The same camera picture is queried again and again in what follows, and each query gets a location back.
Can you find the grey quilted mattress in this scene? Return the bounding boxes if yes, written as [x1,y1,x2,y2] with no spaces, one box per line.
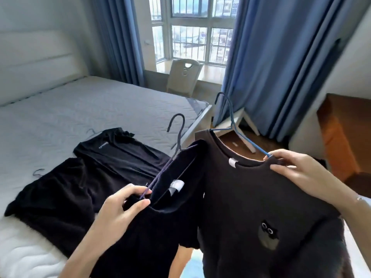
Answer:
[0,75,212,278]

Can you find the navy shorts with print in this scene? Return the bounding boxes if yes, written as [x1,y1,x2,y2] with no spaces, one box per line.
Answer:
[90,139,208,278]

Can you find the white framed barred window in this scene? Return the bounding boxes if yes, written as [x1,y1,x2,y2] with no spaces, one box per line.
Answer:
[148,0,241,67]

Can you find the orange wooden cabinet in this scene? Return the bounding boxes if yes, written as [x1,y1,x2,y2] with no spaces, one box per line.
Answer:
[316,93,371,197]

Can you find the black Li-Ning t-shirt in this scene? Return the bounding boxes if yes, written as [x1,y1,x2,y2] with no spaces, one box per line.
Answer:
[72,127,172,213]

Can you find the dark purple wire hanger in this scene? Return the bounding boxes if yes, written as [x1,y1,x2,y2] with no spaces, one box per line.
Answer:
[139,113,199,200]

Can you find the person's left hand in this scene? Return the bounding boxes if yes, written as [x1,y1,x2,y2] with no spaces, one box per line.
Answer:
[84,183,152,250]

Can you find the blue curtain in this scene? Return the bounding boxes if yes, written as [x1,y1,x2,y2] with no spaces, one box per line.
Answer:
[213,0,363,142]
[90,0,145,87]

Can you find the black shorts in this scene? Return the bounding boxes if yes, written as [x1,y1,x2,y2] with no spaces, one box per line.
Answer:
[4,158,99,258]

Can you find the white plastic chair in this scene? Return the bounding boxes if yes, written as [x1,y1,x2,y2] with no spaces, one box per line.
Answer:
[166,58,204,98]

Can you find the person's right hand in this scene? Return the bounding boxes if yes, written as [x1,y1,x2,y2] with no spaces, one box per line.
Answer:
[263,149,359,213]

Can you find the grey cat t-shirt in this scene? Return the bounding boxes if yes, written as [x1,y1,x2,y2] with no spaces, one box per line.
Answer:
[194,129,356,278]

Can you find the beige window sill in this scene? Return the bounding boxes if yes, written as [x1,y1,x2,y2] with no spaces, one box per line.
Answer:
[145,59,226,84]

